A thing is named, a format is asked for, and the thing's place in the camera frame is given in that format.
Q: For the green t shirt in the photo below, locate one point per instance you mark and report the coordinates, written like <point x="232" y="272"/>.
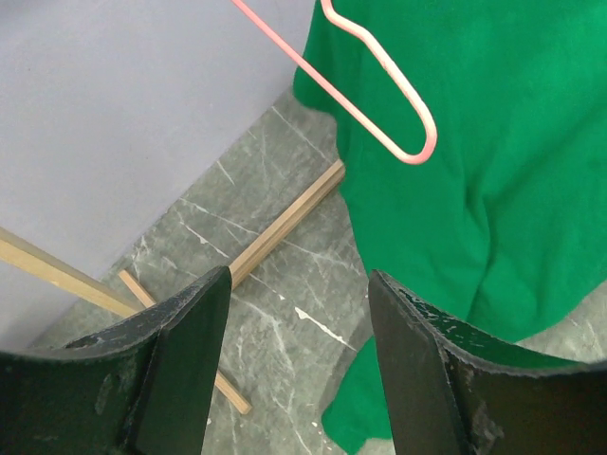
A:
<point x="504" y="226"/>

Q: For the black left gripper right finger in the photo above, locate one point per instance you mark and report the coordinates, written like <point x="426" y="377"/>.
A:
<point x="451" y="388"/>

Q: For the wooden clothes rack frame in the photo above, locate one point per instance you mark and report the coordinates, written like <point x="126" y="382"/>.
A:
<point x="30" y="258"/>

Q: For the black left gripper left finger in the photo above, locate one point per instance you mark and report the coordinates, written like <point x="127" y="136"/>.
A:
<point x="141" y="386"/>

